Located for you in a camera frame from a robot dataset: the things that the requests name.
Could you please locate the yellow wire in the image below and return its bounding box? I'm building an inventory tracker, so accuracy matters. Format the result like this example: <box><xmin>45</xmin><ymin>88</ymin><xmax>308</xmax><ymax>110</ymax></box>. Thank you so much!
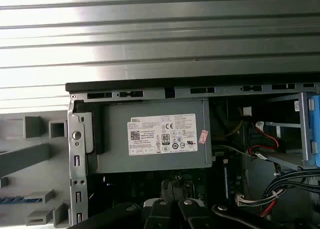
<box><xmin>223</xmin><ymin>108</ymin><xmax>244</xmax><ymax>140</ymax></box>

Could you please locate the blue plastic bay latch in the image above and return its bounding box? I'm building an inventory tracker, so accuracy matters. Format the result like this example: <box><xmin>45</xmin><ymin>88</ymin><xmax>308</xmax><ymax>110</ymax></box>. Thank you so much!
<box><xmin>307</xmin><ymin>95</ymin><xmax>320</xmax><ymax>169</ymax></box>

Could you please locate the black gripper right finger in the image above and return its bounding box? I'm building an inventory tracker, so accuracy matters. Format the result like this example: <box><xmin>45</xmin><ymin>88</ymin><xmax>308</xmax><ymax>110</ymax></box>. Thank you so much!
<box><xmin>177</xmin><ymin>198</ymin><xmax>288</xmax><ymax>229</ymax></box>

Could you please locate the grey parts rack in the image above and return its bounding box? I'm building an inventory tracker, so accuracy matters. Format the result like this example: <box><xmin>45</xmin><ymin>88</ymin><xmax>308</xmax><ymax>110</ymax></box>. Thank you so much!
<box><xmin>0</xmin><ymin>112</ymin><xmax>73</xmax><ymax>229</ymax></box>

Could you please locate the red wire white connector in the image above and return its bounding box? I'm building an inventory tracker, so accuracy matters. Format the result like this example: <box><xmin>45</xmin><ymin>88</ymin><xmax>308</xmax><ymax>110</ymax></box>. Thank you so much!
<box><xmin>247</xmin><ymin>127</ymin><xmax>281</xmax><ymax>156</ymax></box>

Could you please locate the grey metal drive cage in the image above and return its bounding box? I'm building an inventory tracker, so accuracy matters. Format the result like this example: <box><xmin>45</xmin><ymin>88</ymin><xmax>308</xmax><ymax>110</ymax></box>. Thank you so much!
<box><xmin>264</xmin><ymin>91</ymin><xmax>311</xmax><ymax>170</ymax></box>

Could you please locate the black PC case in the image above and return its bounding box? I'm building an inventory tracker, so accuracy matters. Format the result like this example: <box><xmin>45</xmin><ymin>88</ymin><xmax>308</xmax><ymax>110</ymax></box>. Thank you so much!
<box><xmin>65</xmin><ymin>76</ymin><xmax>320</xmax><ymax>229</ymax></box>

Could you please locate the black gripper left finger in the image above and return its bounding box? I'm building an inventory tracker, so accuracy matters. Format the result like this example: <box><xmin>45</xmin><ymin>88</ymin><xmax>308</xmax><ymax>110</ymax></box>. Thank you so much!
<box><xmin>73</xmin><ymin>198</ymin><xmax>177</xmax><ymax>229</ymax></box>

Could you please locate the black cable bundle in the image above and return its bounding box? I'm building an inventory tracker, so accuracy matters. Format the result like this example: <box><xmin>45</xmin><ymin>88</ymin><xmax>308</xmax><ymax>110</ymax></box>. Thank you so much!
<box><xmin>259</xmin><ymin>168</ymin><xmax>320</xmax><ymax>219</ymax></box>

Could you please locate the grey power supply unit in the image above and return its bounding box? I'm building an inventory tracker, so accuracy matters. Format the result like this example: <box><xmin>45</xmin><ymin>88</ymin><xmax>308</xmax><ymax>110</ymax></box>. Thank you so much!
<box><xmin>96</xmin><ymin>98</ymin><xmax>213</xmax><ymax>175</ymax></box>

